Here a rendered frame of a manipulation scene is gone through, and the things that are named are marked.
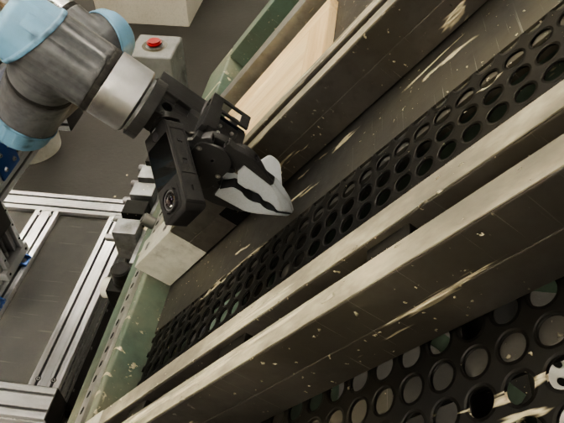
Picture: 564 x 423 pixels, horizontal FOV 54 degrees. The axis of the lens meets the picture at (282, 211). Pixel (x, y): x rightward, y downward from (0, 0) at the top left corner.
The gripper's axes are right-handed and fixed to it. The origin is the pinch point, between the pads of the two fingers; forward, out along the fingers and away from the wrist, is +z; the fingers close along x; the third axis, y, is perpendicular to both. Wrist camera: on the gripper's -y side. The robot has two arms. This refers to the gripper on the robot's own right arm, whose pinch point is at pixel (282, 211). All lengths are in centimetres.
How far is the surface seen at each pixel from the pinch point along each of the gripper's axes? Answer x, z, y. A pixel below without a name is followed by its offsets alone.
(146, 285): 38.0, -1.4, 7.7
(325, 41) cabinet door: -2.2, 0.7, 38.6
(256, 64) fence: 22, -1, 60
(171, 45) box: 47, -16, 85
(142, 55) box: 51, -20, 78
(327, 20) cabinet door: -2.0, 0.7, 46.2
